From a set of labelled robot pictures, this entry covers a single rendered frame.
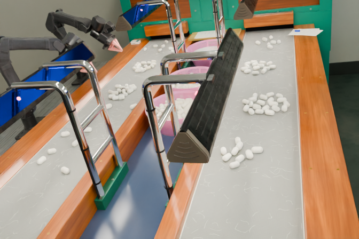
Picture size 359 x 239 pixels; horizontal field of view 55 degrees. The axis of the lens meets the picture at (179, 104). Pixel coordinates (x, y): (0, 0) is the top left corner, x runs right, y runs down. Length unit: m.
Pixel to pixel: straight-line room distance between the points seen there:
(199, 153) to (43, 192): 0.73
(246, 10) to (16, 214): 1.13
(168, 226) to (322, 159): 0.49
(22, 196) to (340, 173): 0.98
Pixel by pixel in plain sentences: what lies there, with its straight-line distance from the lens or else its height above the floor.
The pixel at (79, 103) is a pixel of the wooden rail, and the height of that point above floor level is 0.76.
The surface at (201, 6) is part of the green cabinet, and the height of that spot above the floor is 0.94.
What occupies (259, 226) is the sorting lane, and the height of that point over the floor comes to 0.74.
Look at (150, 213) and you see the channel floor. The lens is 1.11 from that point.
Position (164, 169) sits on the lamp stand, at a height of 0.84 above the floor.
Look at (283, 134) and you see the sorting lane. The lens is 1.25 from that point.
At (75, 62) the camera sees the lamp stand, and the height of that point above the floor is 1.12.
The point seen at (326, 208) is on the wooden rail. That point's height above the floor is 0.77.
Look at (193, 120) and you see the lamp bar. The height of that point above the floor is 1.11.
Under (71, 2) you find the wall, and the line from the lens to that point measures 3.56.
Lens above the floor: 1.43
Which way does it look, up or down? 27 degrees down
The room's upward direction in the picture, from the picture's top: 11 degrees counter-clockwise
